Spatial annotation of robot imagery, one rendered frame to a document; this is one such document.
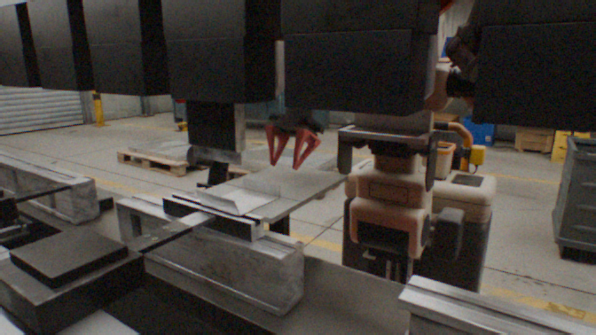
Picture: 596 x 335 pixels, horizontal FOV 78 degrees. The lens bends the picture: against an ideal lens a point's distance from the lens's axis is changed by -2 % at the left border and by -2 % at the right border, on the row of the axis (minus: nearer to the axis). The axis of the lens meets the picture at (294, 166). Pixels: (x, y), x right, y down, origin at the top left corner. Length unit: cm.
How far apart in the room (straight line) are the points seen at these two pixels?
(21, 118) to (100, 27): 763
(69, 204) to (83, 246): 51
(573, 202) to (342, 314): 241
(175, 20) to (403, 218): 83
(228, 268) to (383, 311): 24
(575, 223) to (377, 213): 192
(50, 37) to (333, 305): 69
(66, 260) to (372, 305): 41
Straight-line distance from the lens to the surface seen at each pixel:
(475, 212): 141
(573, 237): 295
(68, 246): 48
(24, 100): 832
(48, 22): 86
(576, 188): 285
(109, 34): 69
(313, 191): 68
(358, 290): 64
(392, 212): 115
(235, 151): 54
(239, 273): 59
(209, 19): 51
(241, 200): 63
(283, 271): 53
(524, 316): 48
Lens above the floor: 123
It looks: 16 degrees down
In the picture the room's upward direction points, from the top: straight up
